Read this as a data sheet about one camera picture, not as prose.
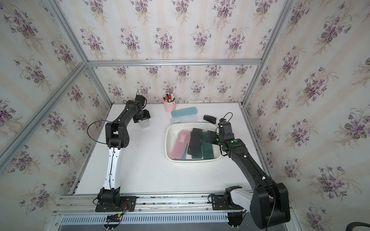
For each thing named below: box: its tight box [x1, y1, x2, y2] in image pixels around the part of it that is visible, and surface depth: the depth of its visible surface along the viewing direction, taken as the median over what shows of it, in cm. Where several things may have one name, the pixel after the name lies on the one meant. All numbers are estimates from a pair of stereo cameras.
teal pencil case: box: [171, 106, 199, 118], surface depth 118 cm
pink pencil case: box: [171, 129, 191, 160], surface depth 95 cm
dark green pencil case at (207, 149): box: [201, 131, 214, 160], surface depth 95 cm
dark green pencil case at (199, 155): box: [191, 150, 203, 159], surface depth 91 cm
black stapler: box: [203, 114, 217, 125], surface depth 110 cm
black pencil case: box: [187, 128, 203, 156], surface depth 100 cm
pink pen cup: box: [163, 96, 176, 113], surface depth 113 cm
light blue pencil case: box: [181, 148, 188, 161], surface depth 90 cm
